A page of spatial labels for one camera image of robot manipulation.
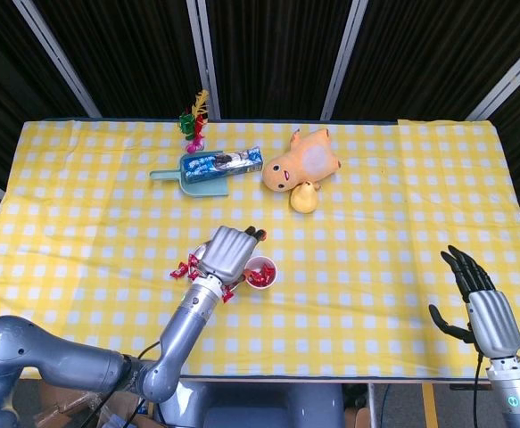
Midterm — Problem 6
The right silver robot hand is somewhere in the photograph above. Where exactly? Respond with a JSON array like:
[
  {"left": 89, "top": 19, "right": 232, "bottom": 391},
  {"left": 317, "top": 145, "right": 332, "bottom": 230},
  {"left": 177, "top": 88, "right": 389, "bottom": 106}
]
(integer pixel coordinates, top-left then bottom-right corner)
[{"left": 428, "top": 244, "right": 520, "bottom": 359}]

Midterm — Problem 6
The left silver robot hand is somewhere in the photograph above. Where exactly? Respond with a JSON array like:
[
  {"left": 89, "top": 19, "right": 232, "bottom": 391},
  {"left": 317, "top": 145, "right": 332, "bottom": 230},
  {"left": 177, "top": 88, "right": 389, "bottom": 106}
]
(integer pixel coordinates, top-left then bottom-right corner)
[{"left": 195, "top": 225, "right": 268, "bottom": 286}]

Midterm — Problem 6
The red candy heap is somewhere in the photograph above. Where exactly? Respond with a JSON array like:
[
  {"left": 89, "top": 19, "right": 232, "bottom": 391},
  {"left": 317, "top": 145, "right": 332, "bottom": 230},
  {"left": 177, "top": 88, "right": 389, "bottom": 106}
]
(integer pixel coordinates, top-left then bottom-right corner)
[{"left": 246, "top": 263, "right": 275, "bottom": 287}]

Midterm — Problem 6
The silver metal plate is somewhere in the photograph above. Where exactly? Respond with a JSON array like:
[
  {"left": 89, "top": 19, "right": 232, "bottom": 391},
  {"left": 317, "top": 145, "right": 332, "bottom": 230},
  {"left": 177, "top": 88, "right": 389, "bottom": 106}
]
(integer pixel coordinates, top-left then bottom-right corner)
[{"left": 188, "top": 240, "right": 243, "bottom": 296}]

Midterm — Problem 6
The white paper cup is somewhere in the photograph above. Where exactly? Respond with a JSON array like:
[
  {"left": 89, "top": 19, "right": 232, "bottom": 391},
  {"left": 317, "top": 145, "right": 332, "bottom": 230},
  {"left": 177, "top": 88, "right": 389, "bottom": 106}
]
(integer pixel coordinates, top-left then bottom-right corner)
[{"left": 244, "top": 255, "right": 278, "bottom": 290}]

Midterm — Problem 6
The teal plastic scoop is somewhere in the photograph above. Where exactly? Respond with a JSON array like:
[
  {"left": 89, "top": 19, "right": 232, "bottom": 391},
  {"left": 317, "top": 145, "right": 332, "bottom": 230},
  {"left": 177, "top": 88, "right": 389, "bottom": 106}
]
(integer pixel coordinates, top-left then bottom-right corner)
[{"left": 149, "top": 153, "right": 230, "bottom": 198}]

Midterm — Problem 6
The blue cookie package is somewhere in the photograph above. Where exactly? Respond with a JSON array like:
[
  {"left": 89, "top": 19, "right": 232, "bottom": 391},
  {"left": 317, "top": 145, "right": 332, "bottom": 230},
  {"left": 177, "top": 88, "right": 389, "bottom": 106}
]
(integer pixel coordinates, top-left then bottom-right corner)
[{"left": 182, "top": 146, "right": 264, "bottom": 185}]

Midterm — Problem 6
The yellow pear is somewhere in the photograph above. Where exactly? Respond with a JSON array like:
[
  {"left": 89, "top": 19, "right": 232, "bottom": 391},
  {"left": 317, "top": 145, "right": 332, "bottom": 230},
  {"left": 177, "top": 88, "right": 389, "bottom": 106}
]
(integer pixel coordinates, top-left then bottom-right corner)
[{"left": 289, "top": 180, "right": 321, "bottom": 213}]

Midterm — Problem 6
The orange plush chick toy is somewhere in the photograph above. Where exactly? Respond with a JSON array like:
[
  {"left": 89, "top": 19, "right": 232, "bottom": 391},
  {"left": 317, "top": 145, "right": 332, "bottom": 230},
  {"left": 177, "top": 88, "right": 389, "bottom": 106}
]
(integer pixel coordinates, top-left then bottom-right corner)
[{"left": 261, "top": 128, "right": 342, "bottom": 193}]

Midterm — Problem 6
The yellow white checkered tablecloth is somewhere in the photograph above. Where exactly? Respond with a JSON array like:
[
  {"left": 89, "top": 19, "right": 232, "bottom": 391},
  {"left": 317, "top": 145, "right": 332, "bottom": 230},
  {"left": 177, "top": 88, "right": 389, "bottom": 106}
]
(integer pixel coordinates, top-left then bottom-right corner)
[{"left": 0, "top": 118, "right": 520, "bottom": 380}]

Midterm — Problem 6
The colourful feather shuttlecock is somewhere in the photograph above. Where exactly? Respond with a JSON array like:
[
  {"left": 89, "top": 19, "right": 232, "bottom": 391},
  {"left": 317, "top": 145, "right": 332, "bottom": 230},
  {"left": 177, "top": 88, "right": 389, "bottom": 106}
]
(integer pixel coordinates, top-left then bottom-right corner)
[{"left": 177, "top": 88, "right": 210, "bottom": 154}]

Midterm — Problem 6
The white metal table leg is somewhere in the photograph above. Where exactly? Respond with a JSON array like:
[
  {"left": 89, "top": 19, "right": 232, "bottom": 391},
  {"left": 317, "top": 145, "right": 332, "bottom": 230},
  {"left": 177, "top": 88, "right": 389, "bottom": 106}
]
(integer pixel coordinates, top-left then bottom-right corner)
[{"left": 368, "top": 382, "right": 384, "bottom": 428}]

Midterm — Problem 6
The grey robot torso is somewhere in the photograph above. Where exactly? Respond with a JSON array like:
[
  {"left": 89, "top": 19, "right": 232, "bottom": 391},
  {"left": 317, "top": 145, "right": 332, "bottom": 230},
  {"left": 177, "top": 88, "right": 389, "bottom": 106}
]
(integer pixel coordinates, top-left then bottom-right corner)
[{"left": 159, "top": 381, "right": 345, "bottom": 428}]

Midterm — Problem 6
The brown cardboard box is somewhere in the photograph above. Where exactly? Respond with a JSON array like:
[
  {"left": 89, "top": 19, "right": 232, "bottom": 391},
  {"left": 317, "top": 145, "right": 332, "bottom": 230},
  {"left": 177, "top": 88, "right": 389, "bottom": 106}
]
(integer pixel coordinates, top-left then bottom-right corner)
[{"left": 31, "top": 383, "right": 153, "bottom": 428}]

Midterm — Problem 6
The black right hand cable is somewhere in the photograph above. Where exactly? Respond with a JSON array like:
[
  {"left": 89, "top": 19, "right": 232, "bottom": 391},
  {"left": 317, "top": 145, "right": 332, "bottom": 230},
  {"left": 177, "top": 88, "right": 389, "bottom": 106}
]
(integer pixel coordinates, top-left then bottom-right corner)
[{"left": 472, "top": 351, "right": 483, "bottom": 428}]

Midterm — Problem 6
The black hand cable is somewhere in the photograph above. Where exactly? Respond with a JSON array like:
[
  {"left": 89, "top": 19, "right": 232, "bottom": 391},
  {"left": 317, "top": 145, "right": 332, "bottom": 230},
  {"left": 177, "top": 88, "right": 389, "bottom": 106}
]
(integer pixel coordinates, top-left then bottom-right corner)
[
  {"left": 472, "top": 351, "right": 483, "bottom": 428},
  {"left": 92, "top": 339, "right": 161, "bottom": 428}
]

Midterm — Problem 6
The black left hand cable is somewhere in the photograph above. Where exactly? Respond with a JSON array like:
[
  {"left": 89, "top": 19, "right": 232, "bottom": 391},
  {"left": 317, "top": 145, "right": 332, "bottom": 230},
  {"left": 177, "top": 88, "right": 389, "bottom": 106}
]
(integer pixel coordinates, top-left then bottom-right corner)
[{"left": 92, "top": 339, "right": 161, "bottom": 428}]

